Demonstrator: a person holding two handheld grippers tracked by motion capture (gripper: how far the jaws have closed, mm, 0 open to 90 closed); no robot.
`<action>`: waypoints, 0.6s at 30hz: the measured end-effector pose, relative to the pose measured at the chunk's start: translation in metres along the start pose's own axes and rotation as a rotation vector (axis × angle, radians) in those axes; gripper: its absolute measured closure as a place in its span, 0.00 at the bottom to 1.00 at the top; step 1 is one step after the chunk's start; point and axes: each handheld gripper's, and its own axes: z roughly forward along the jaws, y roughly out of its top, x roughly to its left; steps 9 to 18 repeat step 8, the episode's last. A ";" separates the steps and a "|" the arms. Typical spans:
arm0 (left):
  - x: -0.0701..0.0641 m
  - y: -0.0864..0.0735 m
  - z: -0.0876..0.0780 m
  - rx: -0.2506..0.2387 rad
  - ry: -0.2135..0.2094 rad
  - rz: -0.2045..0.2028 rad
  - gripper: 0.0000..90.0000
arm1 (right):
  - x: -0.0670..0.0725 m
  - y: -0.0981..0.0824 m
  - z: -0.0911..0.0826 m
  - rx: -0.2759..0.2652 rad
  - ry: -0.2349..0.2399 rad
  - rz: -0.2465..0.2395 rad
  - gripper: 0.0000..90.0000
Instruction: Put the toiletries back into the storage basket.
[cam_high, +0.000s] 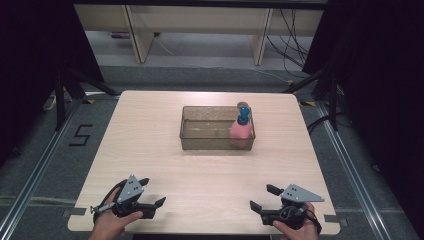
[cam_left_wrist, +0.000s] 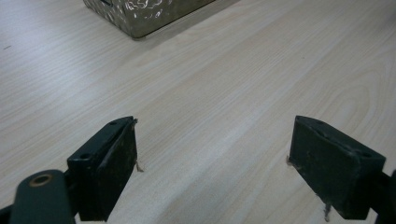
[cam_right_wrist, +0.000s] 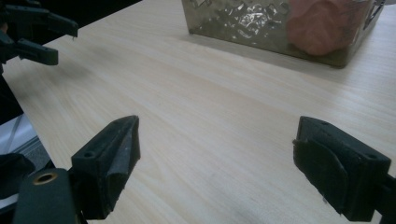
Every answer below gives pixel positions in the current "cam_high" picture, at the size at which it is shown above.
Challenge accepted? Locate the black metal stand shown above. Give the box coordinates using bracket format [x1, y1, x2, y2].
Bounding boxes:
[54, 66, 121, 132]
[283, 63, 340, 132]

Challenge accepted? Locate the metal floor rail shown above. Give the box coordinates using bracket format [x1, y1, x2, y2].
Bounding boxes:
[315, 101, 392, 240]
[0, 99, 84, 234]

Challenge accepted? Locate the grey tape strip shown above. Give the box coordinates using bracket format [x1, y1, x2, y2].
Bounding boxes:
[323, 214, 350, 228]
[61, 207, 87, 218]

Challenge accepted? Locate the person's right hand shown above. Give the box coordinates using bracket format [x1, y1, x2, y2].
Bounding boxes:
[272, 201, 322, 240]

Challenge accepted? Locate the black gripper strap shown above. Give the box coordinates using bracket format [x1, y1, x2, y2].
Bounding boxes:
[305, 209, 323, 235]
[93, 179, 129, 224]

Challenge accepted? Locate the black floor cable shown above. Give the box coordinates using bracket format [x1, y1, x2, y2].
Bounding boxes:
[306, 114, 335, 135]

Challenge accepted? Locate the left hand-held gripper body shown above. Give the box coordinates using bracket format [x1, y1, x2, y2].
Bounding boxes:
[89, 174, 158, 220]

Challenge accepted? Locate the person's left hand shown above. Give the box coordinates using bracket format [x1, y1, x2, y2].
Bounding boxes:
[88, 188, 145, 240]

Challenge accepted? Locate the bundle of black cables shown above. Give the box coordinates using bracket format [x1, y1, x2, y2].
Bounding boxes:
[265, 9, 312, 80]

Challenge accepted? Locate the beige wooden desk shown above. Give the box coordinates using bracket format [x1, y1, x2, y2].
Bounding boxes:
[73, 3, 324, 66]

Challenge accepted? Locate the pink bottle with blue cap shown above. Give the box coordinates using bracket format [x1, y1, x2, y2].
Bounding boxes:
[229, 105, 254, 150]

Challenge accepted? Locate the transparent brown plastic bin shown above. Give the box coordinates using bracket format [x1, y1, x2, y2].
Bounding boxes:
[179, 105, 257, 151]

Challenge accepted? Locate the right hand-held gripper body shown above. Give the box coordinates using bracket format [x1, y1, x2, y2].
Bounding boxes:
[261, 183, 326, 231]

